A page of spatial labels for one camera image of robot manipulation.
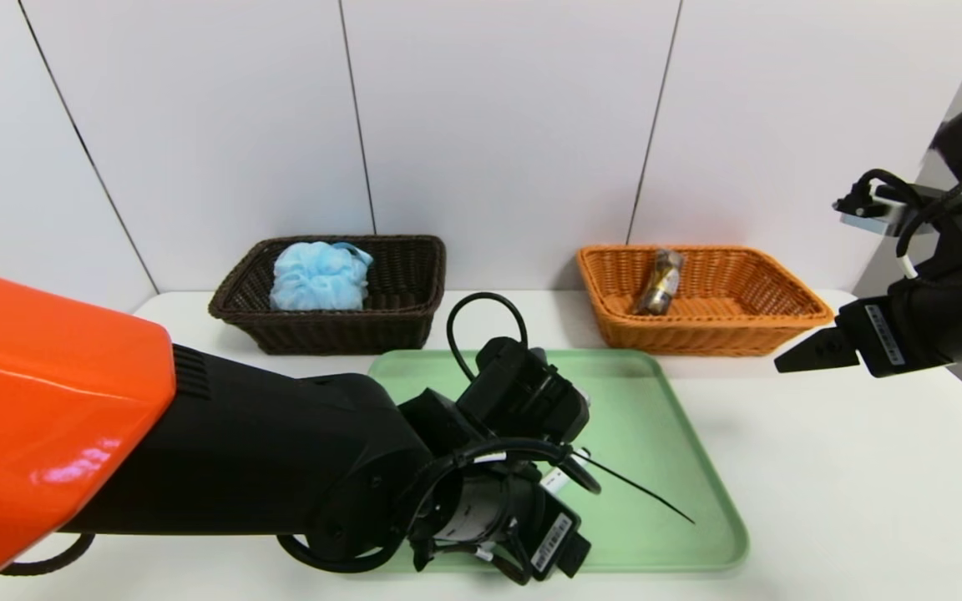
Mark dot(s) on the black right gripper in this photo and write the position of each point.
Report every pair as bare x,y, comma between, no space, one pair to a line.
882,335

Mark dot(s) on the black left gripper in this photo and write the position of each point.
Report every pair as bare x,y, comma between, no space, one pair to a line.
554,541

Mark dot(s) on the chocolate candy packet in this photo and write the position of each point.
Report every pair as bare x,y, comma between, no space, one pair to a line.
660,284

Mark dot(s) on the light blue mesh bath sponge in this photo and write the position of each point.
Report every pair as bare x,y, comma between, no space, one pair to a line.
318,275

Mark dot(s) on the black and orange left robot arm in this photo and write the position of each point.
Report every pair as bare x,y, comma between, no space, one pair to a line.
239,451

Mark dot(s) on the orange wicker basket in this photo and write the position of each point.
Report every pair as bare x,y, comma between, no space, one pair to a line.
723,334

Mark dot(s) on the dark brown wicker basket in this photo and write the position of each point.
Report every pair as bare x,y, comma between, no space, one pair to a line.
339,330

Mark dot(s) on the thin black zip tie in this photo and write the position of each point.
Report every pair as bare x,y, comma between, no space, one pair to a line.
640,497

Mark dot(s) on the light green plastic tray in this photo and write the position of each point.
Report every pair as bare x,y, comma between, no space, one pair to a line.
648,434

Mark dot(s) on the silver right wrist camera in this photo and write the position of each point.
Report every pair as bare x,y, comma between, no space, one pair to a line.
873,213

